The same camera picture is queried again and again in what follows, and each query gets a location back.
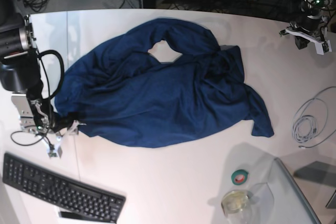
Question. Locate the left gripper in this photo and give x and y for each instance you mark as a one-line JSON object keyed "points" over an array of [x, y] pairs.
{"points": [[308, 24]]}

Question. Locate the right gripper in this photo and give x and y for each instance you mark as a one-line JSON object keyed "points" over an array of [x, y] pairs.
{"points": [[57, 122]]}

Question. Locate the dark blue t-shirt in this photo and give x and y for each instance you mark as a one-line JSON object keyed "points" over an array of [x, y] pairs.
{"points": [[165, 82]]}

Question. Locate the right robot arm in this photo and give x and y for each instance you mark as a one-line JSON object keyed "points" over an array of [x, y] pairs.
{"points": [[20, 74]]}

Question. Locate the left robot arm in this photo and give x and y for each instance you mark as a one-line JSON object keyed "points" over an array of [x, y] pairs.
{"points": [[311, 7]]}

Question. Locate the black computer keyboard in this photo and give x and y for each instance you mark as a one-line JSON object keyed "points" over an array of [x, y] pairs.
{"points": [[79, 200]]}

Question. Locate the green tape roll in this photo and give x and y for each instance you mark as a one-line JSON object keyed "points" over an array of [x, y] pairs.
{"points": [[239, 177]]}

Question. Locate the clear tape dispenser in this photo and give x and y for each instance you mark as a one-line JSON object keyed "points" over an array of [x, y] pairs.
{"points": [[236, 207]]}

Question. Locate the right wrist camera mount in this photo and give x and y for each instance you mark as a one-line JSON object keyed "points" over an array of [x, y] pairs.
{"points": [[55, 150]]}

